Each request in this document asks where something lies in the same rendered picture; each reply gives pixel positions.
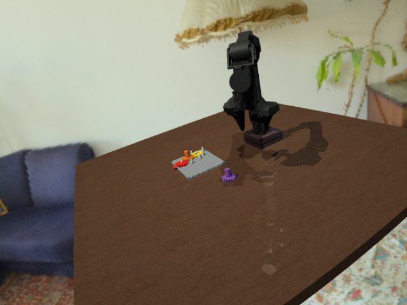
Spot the purple gear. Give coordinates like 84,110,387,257
221,168,237,182

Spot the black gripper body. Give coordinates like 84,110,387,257
244,83,280,117

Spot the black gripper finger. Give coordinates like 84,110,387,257
257,114,273,135
231,111,245,131

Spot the red gear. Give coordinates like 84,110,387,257
176,160,188,168

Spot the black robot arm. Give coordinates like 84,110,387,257
223,30,266,135

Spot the orange gear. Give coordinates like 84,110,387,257
182,150,194,161

